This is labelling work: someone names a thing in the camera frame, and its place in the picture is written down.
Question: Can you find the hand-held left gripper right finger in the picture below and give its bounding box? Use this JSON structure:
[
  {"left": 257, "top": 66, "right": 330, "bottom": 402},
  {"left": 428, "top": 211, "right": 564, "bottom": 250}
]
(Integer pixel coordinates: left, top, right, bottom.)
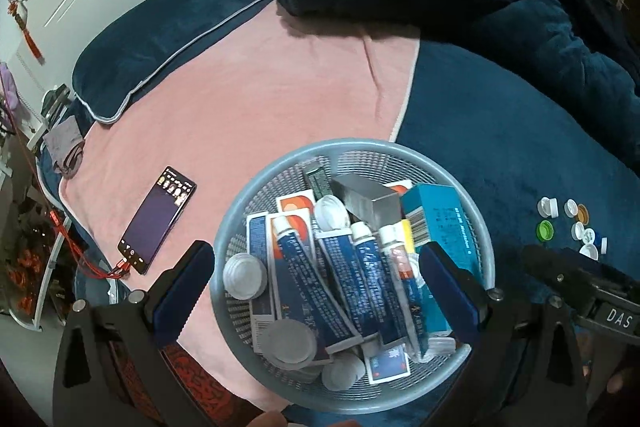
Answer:
[{"left": 417, "top": 241, "right": 591, "bottom": 427}]

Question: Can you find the teal cardboard box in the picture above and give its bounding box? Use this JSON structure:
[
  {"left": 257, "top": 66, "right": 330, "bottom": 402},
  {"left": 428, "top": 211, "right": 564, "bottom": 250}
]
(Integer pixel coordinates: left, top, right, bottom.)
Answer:
[{"left": 401, "top": 183, "right": 475, "bottom": 335}]

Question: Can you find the navy pillow with grey piping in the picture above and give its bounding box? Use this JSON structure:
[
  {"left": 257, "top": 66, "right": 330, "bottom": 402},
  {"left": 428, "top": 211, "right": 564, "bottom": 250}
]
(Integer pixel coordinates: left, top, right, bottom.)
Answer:
[{"left": 71, "top": 0, "right": 281, "bottom": 125}]

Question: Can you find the grey-white round jar lid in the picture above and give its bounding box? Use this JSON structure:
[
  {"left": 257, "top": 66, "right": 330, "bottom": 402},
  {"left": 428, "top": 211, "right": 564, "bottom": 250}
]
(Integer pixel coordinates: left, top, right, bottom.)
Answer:
[{"left": 261, "top": 321, "right": 319, "bottom": 368}]

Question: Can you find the small blue box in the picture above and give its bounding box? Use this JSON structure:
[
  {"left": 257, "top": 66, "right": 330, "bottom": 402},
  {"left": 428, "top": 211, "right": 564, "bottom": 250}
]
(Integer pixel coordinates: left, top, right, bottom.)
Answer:
[{"left": 365, "top": 342, "right": 412, "bottom": 383}]

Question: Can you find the cluster of small bottle caps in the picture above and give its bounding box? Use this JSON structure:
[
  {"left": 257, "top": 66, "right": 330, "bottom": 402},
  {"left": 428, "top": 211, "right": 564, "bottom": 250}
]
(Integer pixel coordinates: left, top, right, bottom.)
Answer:
[{"left": 536, "top": 197, "right": 609, "bottom": 262}]

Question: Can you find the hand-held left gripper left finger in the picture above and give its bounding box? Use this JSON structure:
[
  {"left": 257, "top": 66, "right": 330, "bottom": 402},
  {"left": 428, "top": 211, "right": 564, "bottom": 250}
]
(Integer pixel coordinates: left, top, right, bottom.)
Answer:
[{"left": 52, "top": 239, "right": 217, "bottom": 427}]

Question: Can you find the blue and white box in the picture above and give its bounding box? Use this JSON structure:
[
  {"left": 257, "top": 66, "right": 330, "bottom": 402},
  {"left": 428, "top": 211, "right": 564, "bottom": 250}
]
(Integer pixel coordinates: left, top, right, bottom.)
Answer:
[{"left": 246, "top": 213, "right": 281, "bottom": 323}]

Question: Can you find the red patterned cloth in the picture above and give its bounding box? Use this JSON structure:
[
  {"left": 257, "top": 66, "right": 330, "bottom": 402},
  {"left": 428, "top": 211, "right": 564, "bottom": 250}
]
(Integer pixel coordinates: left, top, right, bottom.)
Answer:
[{"left": 107, "top": 337, "right": 251, "bottom": 427}]

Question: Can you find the red charging cable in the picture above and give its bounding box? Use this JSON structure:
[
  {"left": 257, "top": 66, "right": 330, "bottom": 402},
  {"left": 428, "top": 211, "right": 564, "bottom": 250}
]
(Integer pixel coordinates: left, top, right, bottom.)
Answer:
[{"left": 10, "top": 127, "right": 139, "bottom": 281}]

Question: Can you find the dark green striped box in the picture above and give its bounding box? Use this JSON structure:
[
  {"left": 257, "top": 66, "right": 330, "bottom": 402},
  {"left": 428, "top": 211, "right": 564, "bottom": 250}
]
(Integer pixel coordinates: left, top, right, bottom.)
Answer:
[{"left": 302, "top": 166, "right": 335, "bottom": 202}]

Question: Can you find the grey cloth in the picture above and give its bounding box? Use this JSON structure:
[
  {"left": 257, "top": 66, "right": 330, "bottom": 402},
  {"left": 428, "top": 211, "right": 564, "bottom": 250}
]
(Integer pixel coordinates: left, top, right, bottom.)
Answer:
[{"left": 42, "top": 117, "right": 87, "bottom": 180}]

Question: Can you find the person's right hand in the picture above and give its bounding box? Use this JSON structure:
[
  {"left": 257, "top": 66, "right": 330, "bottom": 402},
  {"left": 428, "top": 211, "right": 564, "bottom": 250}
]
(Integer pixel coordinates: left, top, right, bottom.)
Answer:
[{"left": 606, "top": 367, "right": 633, "bottom": 398}]

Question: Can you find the red tassel knot ornament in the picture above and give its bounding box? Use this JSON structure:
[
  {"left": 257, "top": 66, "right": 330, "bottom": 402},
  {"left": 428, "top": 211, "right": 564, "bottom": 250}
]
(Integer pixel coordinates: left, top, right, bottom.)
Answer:
[{"left": 7, "top": 0, "right": 45, "bottom": 65}]

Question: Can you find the white open jar cap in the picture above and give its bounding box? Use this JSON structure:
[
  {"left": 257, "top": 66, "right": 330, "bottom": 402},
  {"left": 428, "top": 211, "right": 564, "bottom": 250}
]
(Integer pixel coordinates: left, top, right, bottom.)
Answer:
[{"left": 314, "top": 195, "right": 351, "bottom": 233}]

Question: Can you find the white metal rack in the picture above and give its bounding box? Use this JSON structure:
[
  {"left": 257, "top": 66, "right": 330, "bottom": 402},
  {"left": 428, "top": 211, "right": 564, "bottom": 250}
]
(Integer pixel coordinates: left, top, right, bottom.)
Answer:
[{"left": 7, "top": 84, "right": 76, "bottom": 334}]

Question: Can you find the large blue and white tube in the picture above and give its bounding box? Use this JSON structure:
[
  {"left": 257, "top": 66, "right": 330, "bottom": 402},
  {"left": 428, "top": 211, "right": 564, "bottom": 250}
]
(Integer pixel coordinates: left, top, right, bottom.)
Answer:
[{"left": 270, "top": 214, "right": 363, "bottom": 354}]

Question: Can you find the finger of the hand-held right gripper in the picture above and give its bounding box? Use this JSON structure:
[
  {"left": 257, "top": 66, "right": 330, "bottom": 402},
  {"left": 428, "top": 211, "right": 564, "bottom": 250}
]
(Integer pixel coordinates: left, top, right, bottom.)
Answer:
[{"left": 522, "top": 245, "right": 589, "bottom": 308}]

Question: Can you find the silver cardboard box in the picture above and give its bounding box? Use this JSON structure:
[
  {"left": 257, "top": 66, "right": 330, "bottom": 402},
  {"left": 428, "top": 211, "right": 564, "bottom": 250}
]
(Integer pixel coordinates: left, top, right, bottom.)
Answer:
[{"left": 332, "top": 173, "right": 404, "bottom": 230}]

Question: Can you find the person's leg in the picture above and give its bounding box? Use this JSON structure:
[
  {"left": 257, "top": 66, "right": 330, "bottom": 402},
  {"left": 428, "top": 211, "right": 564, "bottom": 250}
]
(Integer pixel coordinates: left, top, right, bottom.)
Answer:
[{"left": 247, "top": 409, "right": 362, "bottom": 427}]

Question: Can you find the white tube with red print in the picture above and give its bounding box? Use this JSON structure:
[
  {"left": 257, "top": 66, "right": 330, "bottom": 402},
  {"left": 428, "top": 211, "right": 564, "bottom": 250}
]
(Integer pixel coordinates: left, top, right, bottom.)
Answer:
[{"left": 378, "top": 224, "right": 432, "bottom": 358}]

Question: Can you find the black smartphone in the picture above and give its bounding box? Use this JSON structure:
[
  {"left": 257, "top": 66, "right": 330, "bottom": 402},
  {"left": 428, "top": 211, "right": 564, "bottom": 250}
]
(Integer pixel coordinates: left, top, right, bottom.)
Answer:
[{"left": 117, "top": 165, "right": 197, "bottom": 276}]

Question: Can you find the blue-grey plastic mesh basket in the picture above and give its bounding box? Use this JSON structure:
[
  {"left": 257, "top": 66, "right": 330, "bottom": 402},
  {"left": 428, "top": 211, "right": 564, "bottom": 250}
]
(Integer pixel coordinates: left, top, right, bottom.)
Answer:
[{"left": 210, "top": 138, "right": 497, "bottom": 415}]

